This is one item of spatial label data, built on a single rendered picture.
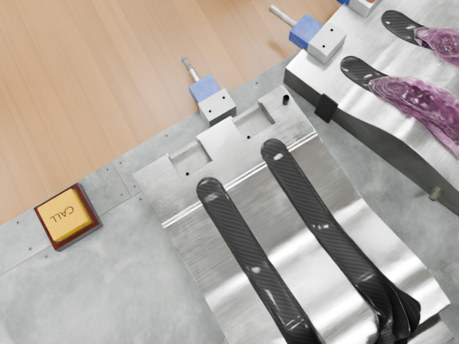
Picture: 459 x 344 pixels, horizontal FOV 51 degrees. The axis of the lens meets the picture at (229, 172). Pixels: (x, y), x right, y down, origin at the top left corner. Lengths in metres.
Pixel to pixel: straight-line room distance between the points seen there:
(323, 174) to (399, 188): 0.16
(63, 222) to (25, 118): 0.21
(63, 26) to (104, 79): 0.13
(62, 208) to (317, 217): 0.39
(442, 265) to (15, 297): 0.66
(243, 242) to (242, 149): 0.13
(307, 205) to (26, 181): 0.46
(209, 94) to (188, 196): 0.19
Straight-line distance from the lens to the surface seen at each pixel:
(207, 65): 0.86
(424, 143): 0.74
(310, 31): 0.81
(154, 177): 0.70
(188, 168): 0.73
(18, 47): 0.97
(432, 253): 0.81
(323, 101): 0.78
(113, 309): 0.79
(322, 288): 0.65
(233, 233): 0.69
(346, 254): 0.68
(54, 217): 0.79
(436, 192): 0.78
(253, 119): 0.75
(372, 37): 0.84
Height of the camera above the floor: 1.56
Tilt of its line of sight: 75 degrees down
